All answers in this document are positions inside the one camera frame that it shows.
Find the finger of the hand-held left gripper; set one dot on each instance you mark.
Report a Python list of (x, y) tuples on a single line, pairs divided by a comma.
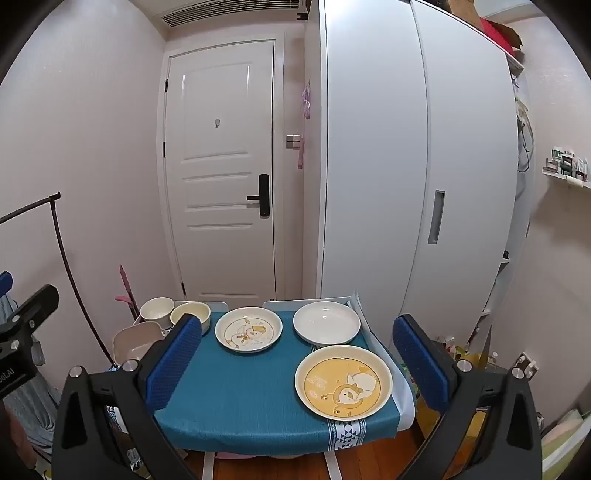
[(37, 307)]

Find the cream ceramic bowl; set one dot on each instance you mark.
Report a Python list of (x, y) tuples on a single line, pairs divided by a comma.
[(190, 314)]

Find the blue tablecloth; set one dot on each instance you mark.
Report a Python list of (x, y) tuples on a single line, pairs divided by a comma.
[(249, 397)]

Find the white wall shelf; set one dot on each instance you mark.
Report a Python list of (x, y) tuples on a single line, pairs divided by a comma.
[(565, 177)]

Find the white plate with duck print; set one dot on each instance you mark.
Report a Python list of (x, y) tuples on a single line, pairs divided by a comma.
[(248, 330)]

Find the row of small cosmetic boxes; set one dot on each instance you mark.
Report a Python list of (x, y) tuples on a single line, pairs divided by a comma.
[(565, 161)]

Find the white air vent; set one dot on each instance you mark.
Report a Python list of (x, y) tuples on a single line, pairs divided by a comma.
[(231, 11)]

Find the white door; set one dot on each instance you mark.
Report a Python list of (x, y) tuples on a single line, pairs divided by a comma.
[(217, 161)]

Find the yellow bag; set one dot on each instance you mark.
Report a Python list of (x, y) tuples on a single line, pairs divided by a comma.
[(468, 360)]

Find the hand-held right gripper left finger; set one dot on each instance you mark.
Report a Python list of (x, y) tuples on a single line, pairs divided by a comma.
[(175, 362)]

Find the grey wall switch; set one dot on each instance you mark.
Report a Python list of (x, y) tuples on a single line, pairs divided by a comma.
[(292, 141)]

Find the beige plastic basin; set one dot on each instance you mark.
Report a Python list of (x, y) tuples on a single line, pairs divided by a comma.
[(136, 344)]

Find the white ceramic cup bowl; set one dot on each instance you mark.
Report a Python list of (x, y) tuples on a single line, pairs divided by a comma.
[(156, 308)]

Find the pink hanging ornament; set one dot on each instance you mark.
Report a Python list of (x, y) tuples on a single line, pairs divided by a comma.
[(304, 106)]

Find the cardboard box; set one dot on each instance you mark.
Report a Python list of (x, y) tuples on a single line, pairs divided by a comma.
[(489, 14)]

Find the plain white plate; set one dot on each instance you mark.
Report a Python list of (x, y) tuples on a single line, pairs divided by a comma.
[(327, 323)]

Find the red box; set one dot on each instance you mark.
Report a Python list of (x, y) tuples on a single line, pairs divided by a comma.
[(496, 37)]

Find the pink dustpan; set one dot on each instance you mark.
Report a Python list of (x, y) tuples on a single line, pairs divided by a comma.
[(122, 299)]

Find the white wardrobe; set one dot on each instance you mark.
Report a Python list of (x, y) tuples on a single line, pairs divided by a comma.
[(369, 161)]

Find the yellow plate with duck print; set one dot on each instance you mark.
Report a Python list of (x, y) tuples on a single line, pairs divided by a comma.
[(344, 383)]

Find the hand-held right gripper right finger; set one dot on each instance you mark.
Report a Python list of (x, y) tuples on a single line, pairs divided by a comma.
[(422, 364)]

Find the pink broom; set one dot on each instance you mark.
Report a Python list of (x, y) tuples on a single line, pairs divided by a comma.
[(127, 288)]

